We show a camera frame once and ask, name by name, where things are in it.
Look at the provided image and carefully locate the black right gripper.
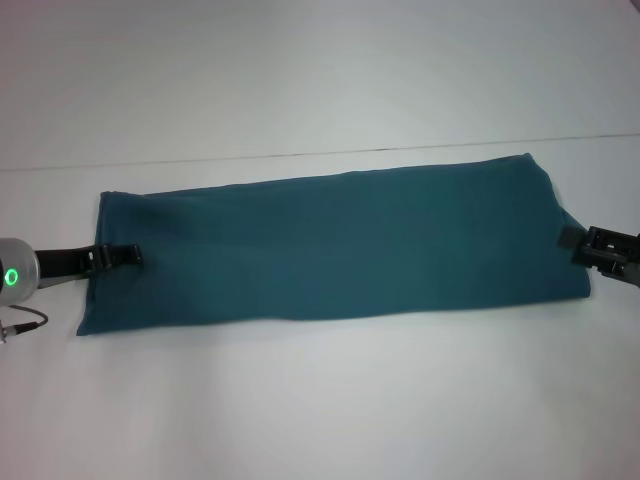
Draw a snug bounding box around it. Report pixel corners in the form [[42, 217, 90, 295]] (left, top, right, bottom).
[[556, 225, 640, 290]]

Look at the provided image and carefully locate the teal t-shirt with FREE print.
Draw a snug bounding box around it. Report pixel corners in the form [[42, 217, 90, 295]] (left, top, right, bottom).
[[74, 152, 596, 338]]

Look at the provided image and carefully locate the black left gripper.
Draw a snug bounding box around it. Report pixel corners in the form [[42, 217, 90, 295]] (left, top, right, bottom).
[[32, 242, 145, 290]]

